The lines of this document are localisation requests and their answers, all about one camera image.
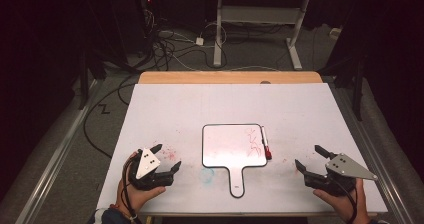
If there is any black metal stand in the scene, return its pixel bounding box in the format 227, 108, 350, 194
333, 50, 366, 122
78, 47, 108, 111

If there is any small whiteboard with handle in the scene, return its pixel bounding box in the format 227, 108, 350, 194
201, 123, 269, 199

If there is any white marker with red cap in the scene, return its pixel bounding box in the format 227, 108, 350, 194
260, 126, 273, 161

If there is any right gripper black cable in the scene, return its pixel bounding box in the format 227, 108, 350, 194
329, 178, 358, 224

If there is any person's right hand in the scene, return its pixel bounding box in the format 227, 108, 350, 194
313, 178, 370, 221

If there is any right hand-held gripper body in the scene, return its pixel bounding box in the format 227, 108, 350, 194
303, 152, 379, 197

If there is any aluminium floor rail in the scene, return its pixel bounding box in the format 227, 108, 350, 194
14, 78, 101, 224
329, 83, 418, 224

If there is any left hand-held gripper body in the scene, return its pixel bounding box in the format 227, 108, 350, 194
128, 147, 175, 191

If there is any white-legged desk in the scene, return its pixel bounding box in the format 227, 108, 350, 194
199, 0, 355, 71

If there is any person's left hand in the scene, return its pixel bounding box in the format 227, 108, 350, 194
116, 152, 167, 215

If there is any black cable tangle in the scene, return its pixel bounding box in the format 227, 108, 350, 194
143, 7, 231, 72

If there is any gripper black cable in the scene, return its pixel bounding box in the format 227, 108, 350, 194
121, 157, 143, 224
329, 178, 358, 224

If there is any long black floor cable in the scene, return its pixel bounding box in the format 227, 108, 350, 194
83, 75, 141, 160

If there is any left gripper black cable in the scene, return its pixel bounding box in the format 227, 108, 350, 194
121, 157, 143, 224

